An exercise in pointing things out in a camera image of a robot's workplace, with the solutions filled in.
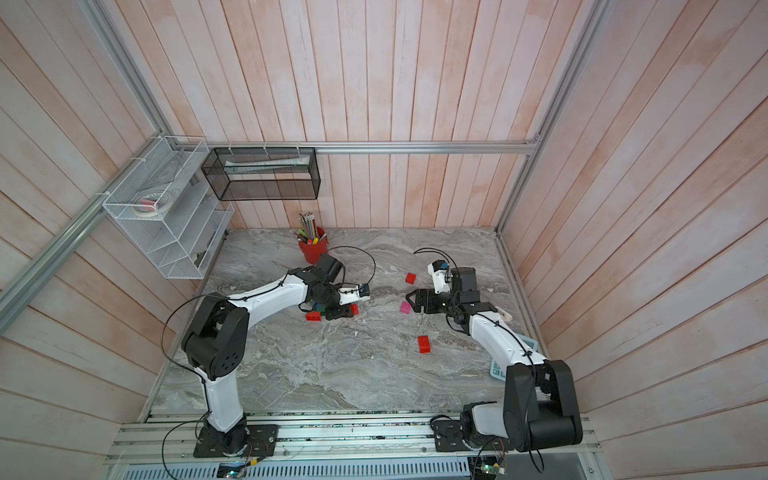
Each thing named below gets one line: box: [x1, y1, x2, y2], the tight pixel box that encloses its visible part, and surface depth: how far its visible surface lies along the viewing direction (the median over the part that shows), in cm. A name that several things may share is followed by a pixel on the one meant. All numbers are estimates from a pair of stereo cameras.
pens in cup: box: [294, 212, 327, 245], surface depth 105 cm
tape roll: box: [133, 190, 171, 218], surface depth 75 cm
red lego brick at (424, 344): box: [417, 335, 431, 354], surface depth 90 cm
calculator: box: [490, 360, 506, 381], surface depth 85 cm
